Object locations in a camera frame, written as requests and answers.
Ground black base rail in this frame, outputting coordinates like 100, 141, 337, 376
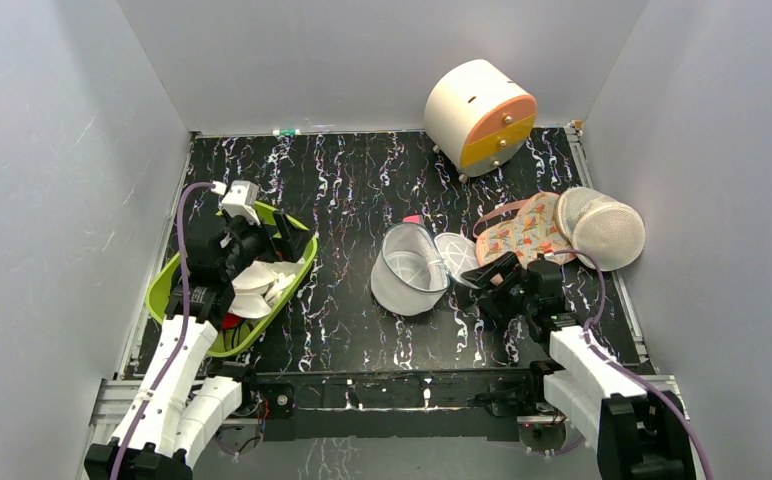
223, 368, 562, 442

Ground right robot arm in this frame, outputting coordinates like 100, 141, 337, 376
457, 252, 697, 479

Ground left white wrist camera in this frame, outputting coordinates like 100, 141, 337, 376
211, 180, 261, 226

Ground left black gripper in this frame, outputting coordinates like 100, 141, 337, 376
220, 211, 312, 281

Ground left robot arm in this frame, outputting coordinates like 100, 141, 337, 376
84, 202, 316, 479

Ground red bra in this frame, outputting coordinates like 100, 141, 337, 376
220, 313, 258, 350

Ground floral mesh laundry pouch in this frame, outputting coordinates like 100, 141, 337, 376
472, 192, 572, 267

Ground pink eraser block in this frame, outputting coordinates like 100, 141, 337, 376
403, 215, 424, 226

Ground white mesh laundry bag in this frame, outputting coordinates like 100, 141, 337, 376
370, 222, 479, 316

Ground beige mesh laundry bag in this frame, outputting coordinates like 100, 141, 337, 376
554, 187, 646, 271

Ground white bra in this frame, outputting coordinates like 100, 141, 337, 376
228, 261, 304, 319

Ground green plastic basket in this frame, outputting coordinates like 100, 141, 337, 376
145, 200, 319, 359

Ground round white drawer cabinet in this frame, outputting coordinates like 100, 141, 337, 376
423, 59, 538, 183

